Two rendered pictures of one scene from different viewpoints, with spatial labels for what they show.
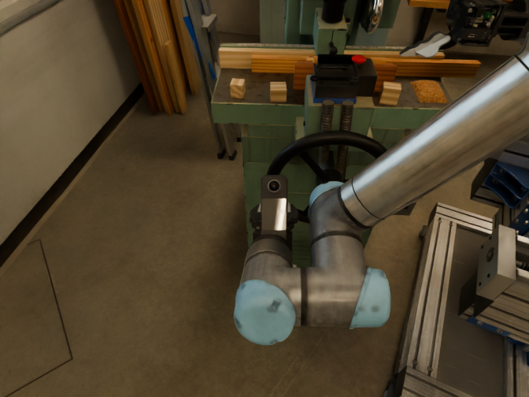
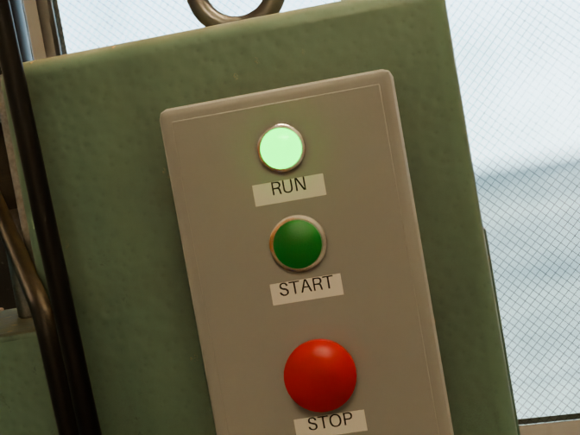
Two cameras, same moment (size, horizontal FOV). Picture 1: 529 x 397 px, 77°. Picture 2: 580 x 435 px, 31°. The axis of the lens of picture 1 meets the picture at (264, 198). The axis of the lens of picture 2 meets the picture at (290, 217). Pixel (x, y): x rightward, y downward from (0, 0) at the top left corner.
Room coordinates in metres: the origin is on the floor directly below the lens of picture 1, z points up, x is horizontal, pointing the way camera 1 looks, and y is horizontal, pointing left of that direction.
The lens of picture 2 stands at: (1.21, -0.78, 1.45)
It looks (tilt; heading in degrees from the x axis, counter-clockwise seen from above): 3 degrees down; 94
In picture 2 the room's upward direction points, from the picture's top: 10 degrees counter-clockwise
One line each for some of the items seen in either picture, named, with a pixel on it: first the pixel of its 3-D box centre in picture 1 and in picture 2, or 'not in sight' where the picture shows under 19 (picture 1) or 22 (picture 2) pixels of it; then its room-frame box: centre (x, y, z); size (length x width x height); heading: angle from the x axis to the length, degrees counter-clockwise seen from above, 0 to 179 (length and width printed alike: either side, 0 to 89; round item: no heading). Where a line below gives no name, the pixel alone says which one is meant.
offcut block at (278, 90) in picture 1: (278, 91); not in sight; (0.74, -0.03, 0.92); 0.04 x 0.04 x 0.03; 1
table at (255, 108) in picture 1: (329, 104); not in sight; (0.76, -0.17, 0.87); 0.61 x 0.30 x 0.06; 87
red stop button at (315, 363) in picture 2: not in sight; (320, 375); (1.18, -0.36, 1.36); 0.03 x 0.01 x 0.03; 177
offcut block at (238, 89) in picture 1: (238, 88); not in sight; (0.75, 0.07, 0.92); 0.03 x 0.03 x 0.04; 82
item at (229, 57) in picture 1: (328, 60); not in sight; (0.89, -0.18, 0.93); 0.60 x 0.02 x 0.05; 87
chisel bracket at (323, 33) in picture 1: (329, 35); not in sight; (0.89, -0.17, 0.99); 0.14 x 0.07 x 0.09; 177
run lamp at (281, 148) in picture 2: not in sight; (280, 148); (1.18, -0.35, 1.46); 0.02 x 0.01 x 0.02; 177
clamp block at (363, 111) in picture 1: (335, 107); not in sight; (0.68, -0.17, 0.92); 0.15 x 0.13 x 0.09; 87
